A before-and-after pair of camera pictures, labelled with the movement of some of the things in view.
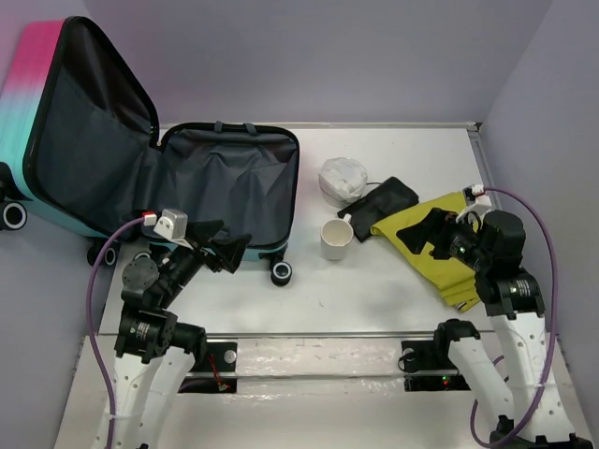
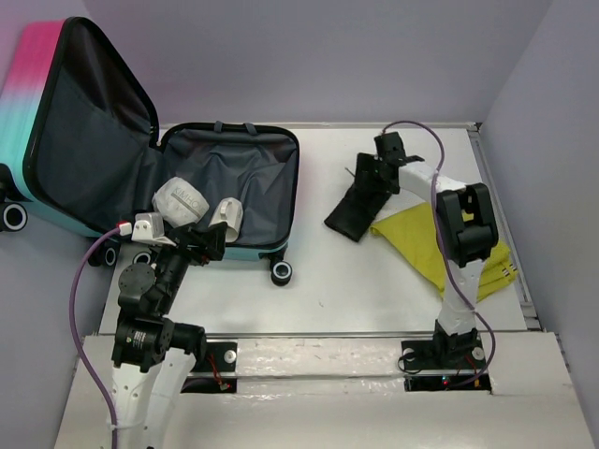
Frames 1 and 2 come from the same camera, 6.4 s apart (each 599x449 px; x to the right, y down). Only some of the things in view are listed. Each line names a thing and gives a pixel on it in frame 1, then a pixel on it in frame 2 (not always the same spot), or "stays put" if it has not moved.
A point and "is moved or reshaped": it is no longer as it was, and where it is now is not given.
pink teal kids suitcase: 80,148 stays put
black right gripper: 415,236 → 366,162
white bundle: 342,181 → 180,202
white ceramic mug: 336,234 → 230,211
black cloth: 392,196 is moved or reshaped
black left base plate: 220,356 stays put
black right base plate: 428,367 stays put
